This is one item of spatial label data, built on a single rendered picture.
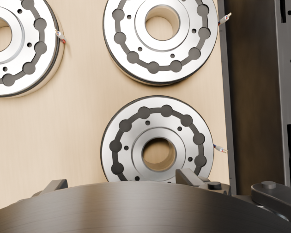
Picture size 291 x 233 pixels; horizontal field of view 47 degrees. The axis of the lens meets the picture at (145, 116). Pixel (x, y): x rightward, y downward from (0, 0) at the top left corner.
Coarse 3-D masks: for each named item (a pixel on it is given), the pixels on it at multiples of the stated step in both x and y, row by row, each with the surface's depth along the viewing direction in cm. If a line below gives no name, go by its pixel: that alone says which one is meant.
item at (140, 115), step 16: (128, 112) 29; (144, 112) 30; (160, 112) 30; (176, 112) 30; (192, 112) 30; (112, 128) 29; (128, 128) 30; (144, 128) 29; (176, 128) 29; (192, 128) 30; (208, 128) 30; (112, 144) 29; (128, 144) 29; (192, 144) 30; (208, 144) 30; (112, 160) 29; (128, 160) 29; (192, 160) 30; (208, 160) 30; (112, 176) 29; (128, 176) 29; (208, 176) 30
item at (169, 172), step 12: (144, 132) 29; (156, 132) 29; (168, 132) 29; (144, 144) 29; (180, 144) 29; (132, 156) 29; (180, 156) 29; (144, 168) 29; (168, 168) 29; (180, 168) 29; (156, 180) 29
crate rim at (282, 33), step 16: (272, 0) 23; (288, 0) 23; (272, 16) 23; (288, 16) 23; (272, 32) 23; (288, 32) 23; (288, 48) 23; (288, 64) 23; (288, 80) 23; (288, 96) 23; (288, 112) 23; (288, 128) 25; (288, 144) 25; (288, 160) 23; (288, 176) 23
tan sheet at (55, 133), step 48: (48, 0) 31; (96, 0) 32; (0, 48) 31; (96, 48) 32; (48, 96) 32; (96, 96) 32; (144, 96) 32; (192, 96) 33; (0, 144) 32; (48, 144) 32; (96, 144) 32; (0, 192) 32
